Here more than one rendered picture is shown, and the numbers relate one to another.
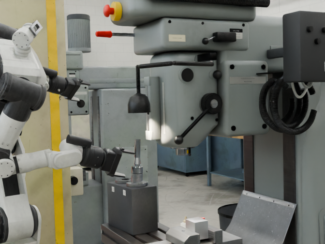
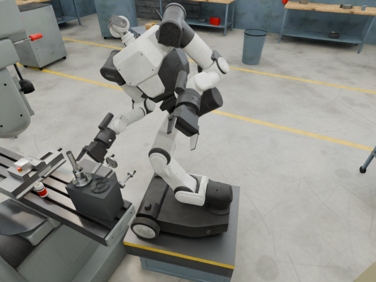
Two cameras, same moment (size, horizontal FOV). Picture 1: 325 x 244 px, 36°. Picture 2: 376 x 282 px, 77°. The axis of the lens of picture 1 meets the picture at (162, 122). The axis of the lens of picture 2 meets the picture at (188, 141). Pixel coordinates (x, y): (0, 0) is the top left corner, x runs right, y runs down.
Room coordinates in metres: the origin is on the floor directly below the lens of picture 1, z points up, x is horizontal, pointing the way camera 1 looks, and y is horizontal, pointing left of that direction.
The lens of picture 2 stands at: (2.96, 0.03, 2.01)
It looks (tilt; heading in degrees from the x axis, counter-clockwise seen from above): 39 degrees down; 142
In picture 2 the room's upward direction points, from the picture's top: straight up
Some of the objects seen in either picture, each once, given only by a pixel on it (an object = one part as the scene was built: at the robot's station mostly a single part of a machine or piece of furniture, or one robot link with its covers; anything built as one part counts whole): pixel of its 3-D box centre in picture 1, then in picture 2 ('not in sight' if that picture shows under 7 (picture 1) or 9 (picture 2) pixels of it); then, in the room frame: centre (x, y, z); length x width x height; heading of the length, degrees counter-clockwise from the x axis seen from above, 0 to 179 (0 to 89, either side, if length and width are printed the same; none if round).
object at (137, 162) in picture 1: (137, 152); (73, 161); (2.03, 0.11, 1.25); 0.03 x 0.03 x 0.11
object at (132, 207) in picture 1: (131, 204); (95, 194); (2.07, 0.14, 1.03); 0.22 x 0.12 x 0.20; 33
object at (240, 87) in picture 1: (228, 98); not in sight; (1.79, -0.24, 1.47); 0.24 x 0.19 x 0.26; 27
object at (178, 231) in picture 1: (182, 236); (33, 161); (1.60, -0.05, 1.02); 0.12 x 0.06 x 0.04; 28
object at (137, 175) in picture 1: (137, 175); (80, 175); (2.03, 0.11, 1.16); 0.05 x 0.05 x 0.06
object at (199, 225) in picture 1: (196, 228); (23, 165); (1.63, -0.10, 1.04); 0.06 x 0.05 x 0.06; 28
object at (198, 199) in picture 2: not in sight; (192, 188); (2.12, 0.73, 0.68); 0.21 x 0.20 x 0.13; 39
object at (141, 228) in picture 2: not in sight; (145, 228); (2.08, 0.36, 0.50); 0.20 x 0.05 x 0.20; 39
